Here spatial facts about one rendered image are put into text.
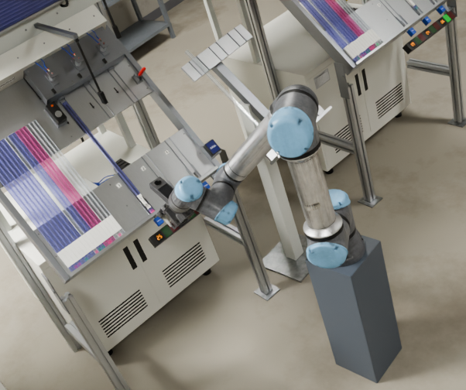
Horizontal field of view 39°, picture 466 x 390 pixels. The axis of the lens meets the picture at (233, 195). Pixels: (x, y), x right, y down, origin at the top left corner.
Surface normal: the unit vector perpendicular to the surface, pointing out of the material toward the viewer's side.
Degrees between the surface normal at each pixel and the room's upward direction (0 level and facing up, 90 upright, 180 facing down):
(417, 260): 0
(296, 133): 82
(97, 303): 90
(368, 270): 90
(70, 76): 48
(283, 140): 82
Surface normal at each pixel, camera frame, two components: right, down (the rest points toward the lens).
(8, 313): -0.28, -0.77
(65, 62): 0.28, -0.29
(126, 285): 0.63, 0.30
